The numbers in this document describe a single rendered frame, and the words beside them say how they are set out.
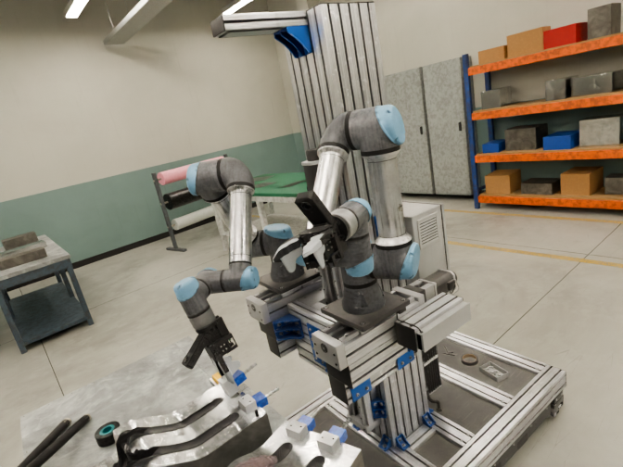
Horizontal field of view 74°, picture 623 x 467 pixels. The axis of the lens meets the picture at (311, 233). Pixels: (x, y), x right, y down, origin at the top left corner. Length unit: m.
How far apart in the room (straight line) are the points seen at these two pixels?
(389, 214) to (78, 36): 7.18
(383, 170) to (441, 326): 0.59
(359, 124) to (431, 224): 0.71
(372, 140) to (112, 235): 6.92
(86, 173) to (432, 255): 6.59
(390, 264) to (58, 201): 6.78
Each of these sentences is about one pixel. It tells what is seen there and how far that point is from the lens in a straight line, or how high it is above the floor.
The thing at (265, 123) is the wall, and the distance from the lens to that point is 9.11.
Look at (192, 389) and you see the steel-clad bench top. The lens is 1.73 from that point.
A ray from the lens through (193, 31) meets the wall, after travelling 8.72.
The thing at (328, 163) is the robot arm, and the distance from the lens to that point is 1.21.
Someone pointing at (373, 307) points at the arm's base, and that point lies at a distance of 1.40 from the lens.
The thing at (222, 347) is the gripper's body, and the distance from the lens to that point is 1.39.
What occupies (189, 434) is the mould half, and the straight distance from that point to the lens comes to 1.39.
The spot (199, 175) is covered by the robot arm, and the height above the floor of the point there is 1.57.
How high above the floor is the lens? 1.71
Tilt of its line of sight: 16 degrees down
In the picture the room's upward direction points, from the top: 11 degrees counter-clockwise
